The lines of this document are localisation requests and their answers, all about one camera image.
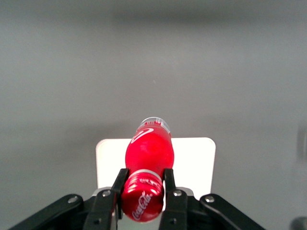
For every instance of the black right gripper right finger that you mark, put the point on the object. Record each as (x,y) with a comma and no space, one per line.
(176,210)

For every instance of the red coke bottle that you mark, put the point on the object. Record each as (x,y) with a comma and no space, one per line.
(148,153)

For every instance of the beige plastic tray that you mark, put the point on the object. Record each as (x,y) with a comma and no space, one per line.
(194,163)

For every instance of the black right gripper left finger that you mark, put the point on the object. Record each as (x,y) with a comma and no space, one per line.
(103,210)

